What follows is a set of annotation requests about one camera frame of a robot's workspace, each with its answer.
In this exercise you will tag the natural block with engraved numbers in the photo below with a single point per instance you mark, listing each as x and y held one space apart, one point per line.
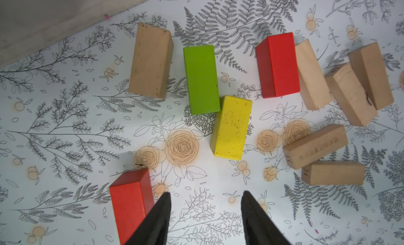
315 146

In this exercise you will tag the leftmost natural wooden block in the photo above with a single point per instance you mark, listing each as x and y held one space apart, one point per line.
151 61

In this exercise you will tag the yellow wooden block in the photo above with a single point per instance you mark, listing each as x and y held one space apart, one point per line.
230 129

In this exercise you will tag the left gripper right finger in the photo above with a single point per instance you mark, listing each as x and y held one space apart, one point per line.
258 227

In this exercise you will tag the rightmost natural wooden block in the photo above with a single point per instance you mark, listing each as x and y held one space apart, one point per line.
368 65

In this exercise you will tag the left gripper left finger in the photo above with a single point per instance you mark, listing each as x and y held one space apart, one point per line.
154 228

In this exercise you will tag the lowest natural wooden block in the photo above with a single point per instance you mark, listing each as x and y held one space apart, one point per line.
334 173

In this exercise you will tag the beige canvas tote bag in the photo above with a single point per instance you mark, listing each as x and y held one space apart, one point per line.
30 25

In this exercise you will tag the green wooden block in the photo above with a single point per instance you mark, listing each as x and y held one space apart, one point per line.
200 66

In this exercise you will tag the natural block beside red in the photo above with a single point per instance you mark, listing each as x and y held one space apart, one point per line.
313 86

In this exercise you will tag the natural block numbered 49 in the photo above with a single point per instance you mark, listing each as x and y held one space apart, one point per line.
351 96

